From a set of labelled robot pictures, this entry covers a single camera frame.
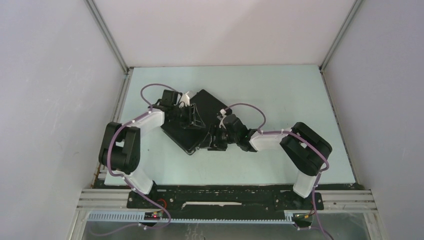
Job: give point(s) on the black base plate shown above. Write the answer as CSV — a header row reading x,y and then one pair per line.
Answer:
x,y
267,202

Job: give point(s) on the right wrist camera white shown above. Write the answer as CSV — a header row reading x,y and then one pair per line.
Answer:
x,y
221,117

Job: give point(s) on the white cable duct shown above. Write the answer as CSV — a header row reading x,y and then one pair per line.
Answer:
x,y
141,217

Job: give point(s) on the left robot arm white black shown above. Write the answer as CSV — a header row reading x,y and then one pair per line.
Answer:
x,y
120,149

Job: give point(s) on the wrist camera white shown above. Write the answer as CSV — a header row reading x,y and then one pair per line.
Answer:
x,y
221,117
186,97

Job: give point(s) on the right aluminium frame rail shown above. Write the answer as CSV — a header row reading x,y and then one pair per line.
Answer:
x,y
348,201

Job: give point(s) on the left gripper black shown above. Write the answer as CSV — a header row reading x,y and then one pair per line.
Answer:
x,y
196,121

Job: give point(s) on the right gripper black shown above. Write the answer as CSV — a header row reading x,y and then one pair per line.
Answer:
x,y
217,146

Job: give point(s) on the black aluminium poker case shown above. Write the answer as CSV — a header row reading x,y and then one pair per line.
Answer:
x,y
188,140

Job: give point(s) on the aluminium frame rail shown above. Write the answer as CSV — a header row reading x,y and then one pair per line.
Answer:
x,y
348,201
103,199

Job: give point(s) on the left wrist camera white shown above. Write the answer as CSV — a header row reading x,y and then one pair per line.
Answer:
x,y
186,97

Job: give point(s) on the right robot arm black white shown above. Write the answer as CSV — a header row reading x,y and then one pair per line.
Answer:
x,y
308,151

